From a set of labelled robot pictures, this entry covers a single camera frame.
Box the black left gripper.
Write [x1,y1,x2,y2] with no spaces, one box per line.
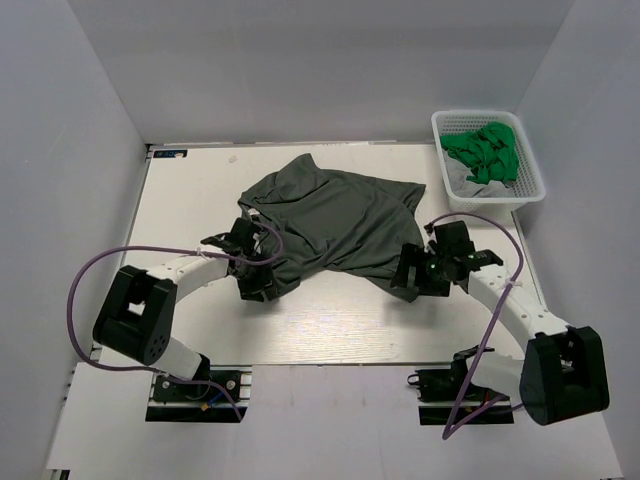
[233,250,280,302]

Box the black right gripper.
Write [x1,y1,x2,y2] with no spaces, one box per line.
[390,243,452,297]

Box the dark grey t-shirt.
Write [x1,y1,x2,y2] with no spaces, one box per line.
[238,154,426,302]

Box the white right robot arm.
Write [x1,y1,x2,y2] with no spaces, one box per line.
[391,221,610,436]

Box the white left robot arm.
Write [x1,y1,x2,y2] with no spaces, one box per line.
[92,218,284,399]

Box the light grey t-shirt in basket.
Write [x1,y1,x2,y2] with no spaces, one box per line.
[445,158,511,198]

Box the white plastic mesh basket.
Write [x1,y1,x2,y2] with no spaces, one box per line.
[431,110,546,215]

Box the green t-shirt in basket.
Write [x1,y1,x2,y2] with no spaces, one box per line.
[440,122,520,186]

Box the blue label sticker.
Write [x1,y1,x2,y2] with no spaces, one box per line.
[153,149,188,159]

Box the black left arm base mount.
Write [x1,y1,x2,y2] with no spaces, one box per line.
[145,366,252,424]

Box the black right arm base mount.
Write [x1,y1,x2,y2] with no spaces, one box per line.
[407,368,514,426]

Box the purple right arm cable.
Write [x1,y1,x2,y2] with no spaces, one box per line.
[424,212,526,441]

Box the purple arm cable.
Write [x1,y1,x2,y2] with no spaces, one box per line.
[67,222,285,421]
[424,212,526,441]

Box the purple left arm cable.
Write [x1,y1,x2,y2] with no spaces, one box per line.
[67,222,285,421]

